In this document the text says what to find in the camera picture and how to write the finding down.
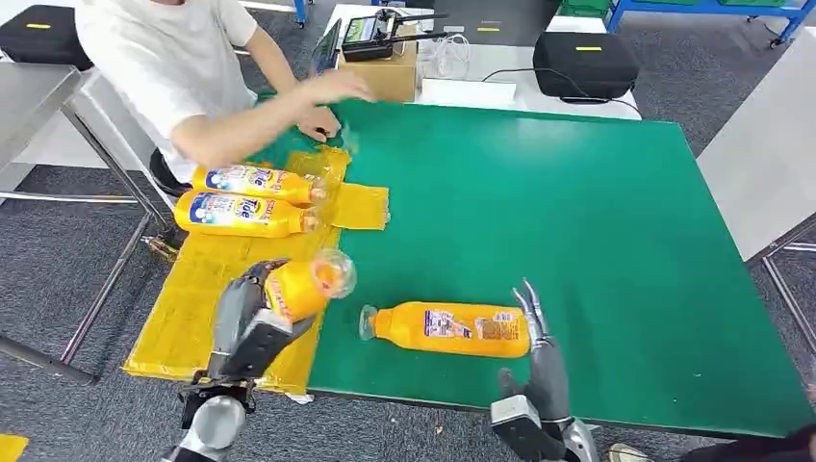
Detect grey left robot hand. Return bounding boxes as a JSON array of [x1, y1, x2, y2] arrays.
[[207, 257, 292, 378]]

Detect person's left hand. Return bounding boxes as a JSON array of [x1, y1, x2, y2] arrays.
[[295, 105, 343, 144]]

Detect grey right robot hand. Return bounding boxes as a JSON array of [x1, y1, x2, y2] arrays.
[[497, 277, 574, 427]]

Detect person's right hand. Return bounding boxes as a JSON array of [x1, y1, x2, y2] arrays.
[[297, 67, 378, 107]]

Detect orange drink bottle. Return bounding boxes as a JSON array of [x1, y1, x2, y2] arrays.
[[264, 246, 359, 324], [172, 189, 322, 241], [191, 164, 330, 207], [357, 299, 534, 360]]

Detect cardboard box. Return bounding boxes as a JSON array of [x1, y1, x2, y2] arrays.
[[336, 25, 420, 104]]

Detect black remote controller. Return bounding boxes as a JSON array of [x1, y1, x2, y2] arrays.
[[340, 7, 451, 64]]

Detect yellow plastic sheet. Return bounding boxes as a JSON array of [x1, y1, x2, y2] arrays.
[[122, 144, 392, 396]]

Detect white box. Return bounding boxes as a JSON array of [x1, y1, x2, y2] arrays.
[[419, 77, 520, 109]]

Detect green table mat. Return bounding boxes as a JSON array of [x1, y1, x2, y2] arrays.
[[248, 91, 816, 441]]

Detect person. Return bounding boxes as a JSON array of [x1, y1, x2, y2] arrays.
[[73, 0, 378, 200]]

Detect black case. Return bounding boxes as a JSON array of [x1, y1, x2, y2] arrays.
[[531, 30, 641, 104], [432, 0, 563, 48], [0, 4, 94, 72]]

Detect yellow floor marker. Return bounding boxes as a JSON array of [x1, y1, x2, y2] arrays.
[[0, 434, 31, 462]]

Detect green crate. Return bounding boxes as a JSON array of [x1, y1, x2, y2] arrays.
[[558, 0, 611, 18]]

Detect steel table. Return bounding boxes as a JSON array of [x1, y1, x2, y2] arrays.
[[0, 62, 181, 388]]

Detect grey table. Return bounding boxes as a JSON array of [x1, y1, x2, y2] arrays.
[[695, 28, 816, 360]]

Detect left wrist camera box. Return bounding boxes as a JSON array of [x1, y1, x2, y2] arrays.
[[217, 309, 319, 386]]

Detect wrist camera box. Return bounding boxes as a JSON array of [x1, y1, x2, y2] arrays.
[[489, 393, 551, 462], [217, 309, 319, 386]]

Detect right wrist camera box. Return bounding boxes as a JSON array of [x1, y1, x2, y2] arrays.
[[489, 393, 551, 462]]

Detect white cable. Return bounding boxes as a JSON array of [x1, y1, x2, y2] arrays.
[[417, 32, 473, 82]]

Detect black cable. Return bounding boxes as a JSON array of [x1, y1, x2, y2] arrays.
[[480, 65, 645, 120]]

